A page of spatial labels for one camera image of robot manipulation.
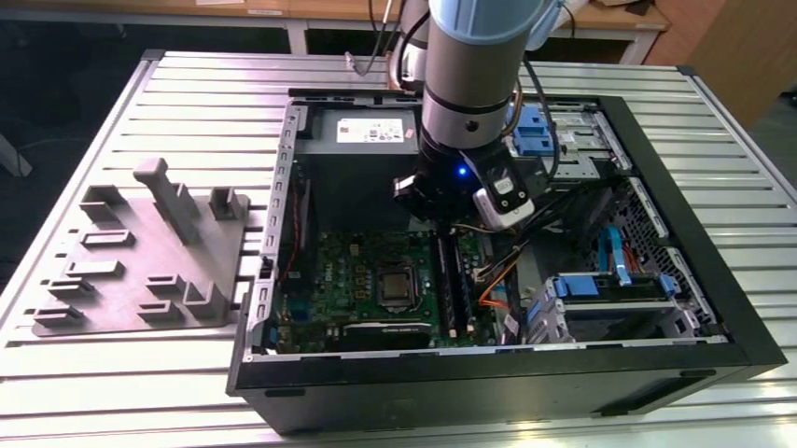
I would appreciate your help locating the black case fan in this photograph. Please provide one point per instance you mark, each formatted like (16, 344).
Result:
(305, 252)

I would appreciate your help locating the wooden desk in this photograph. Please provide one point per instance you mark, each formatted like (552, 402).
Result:
(622, 18)

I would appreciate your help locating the metal drive cage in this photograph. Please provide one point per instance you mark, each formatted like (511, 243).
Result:
(579, 172)

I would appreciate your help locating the black graphics card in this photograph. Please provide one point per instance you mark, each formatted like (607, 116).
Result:
(385, 333)

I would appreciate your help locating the black RAM slot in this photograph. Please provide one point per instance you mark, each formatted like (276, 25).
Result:
(455, 298)

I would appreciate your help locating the black PC case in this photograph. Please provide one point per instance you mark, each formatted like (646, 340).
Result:
(435, 396)

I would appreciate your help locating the blue expansion slot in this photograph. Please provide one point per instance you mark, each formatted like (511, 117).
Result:
(300, 310)

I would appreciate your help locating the brown wooden cabinet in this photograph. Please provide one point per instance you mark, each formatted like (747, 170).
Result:
(734, 46)

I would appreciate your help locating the grey parts rack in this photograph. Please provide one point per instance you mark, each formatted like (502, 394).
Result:
(154, 252)

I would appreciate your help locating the grey power supply unit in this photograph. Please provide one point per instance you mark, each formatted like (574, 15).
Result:
(348, 186)

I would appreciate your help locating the hard disk in blue carrier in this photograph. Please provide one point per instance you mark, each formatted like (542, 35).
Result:
(575, 285)

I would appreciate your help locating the silver CPU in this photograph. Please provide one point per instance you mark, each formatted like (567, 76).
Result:
(395, 285)

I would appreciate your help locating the blue plastic drive bracket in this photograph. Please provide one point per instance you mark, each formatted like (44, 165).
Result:
(535, 140)

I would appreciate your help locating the black RAM stick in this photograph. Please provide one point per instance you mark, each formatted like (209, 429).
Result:
(447, 298)

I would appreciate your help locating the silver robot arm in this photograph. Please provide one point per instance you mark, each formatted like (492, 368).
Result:
(472, 70)

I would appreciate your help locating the metal disk bay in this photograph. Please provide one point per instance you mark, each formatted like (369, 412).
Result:
(616, 305)

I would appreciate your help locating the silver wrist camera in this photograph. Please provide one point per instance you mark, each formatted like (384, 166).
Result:
(507, 200)

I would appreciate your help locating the green motherboard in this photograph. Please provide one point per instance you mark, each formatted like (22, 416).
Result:
(339, 289)

